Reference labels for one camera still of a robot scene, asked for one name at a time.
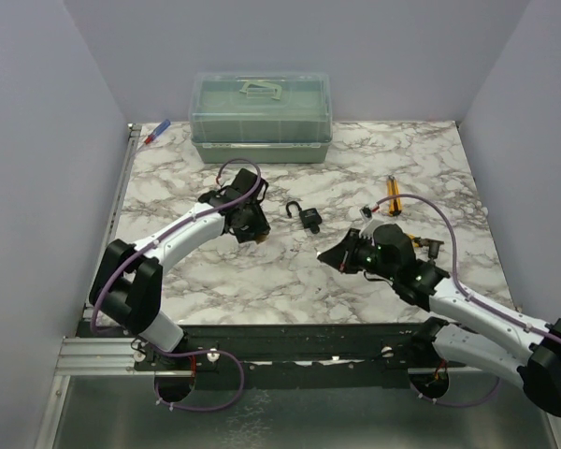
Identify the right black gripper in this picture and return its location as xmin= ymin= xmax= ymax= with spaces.
xmin=319 ymin=227 xmax=398 ymax=282

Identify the black padlock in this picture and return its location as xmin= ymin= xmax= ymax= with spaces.
xmin=285 ymin=201 xmax=323 ymax=235

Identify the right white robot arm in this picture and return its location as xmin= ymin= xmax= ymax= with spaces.
xmin=317 ymin=222 xmax=561 ymax=417

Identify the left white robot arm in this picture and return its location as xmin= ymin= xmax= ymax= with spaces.
xmin=88 ymin=167 xmax=270 ymax=369

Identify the yellow utility knife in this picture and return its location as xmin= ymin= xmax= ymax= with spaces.
xmin=386 ymin=175 xmax=402 ymax=217

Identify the green transparent toolbox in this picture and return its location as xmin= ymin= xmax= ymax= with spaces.
xmin=189 ymin=72 xmax=333 ymax=164

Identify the blue red screwdriver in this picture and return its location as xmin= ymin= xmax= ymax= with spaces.
xmin=143 ymin=119 xmax=171 ymax=145

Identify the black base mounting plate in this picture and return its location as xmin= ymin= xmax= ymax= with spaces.
xmin=135 ymin=323 xmax=440 ymax=390

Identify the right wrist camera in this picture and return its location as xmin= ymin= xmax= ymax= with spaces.
xmin=359 ymin=206 xmax=382 ymax=239

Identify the aluminium rail left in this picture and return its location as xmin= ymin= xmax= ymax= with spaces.
xmin=54 ymin=123 xmax=146 ymax=378

